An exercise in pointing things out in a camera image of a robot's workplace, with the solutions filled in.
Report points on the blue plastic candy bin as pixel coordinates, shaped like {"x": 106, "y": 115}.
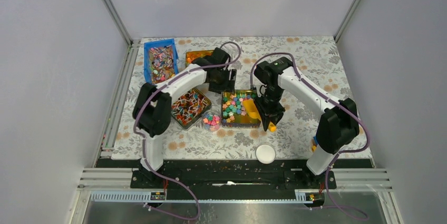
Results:
{"x": 160, "y": 60}

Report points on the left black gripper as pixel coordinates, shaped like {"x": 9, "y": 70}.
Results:
{"x": 227, "y": 86}

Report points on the clear plastic jar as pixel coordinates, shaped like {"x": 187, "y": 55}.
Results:
{"x": 211, "y": 121}

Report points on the orange plastic scoop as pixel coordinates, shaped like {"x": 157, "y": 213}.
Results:
{"x": 253, "y": 111}

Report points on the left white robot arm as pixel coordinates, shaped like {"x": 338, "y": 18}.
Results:
{"x": 152, "y": 110}

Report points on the white jar lid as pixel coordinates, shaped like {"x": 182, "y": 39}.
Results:
{"x": 265, "y": 153}

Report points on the tin of star candies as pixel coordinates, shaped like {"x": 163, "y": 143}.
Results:
{"x": 233, "y": 113}

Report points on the tin of lollipops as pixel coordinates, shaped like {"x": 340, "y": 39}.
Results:
{"x": 189, "y": 108}

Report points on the tin of orange gummies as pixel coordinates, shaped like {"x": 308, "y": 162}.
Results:
{"x": 192, "y": 55}

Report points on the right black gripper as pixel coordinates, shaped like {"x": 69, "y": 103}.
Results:
{"x": 273, "y": 115}

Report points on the colourful toy block stack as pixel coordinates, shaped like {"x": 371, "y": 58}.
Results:
{"x": 314, "y": 144}

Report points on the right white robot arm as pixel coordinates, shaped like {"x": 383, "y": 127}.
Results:
{"x": 338, "y": 122}

